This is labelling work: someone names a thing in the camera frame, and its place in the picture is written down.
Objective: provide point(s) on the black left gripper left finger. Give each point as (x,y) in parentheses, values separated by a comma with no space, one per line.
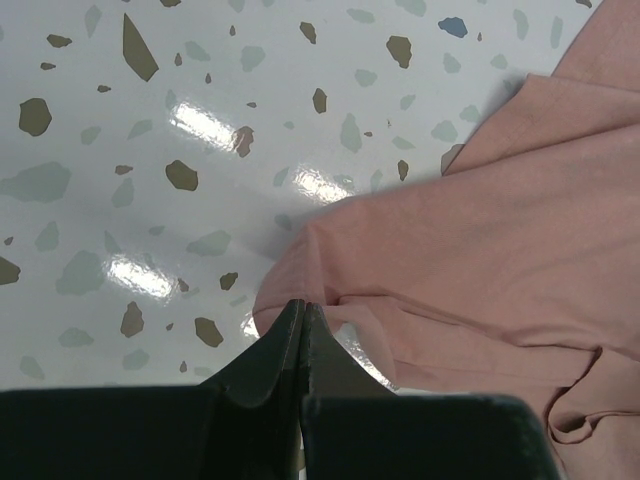
(241,423)

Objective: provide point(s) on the pink printed t-shirt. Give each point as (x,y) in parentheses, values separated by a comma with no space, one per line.
(516,272)

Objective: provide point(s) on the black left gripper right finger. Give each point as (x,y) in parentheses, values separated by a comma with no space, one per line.
(355,428)

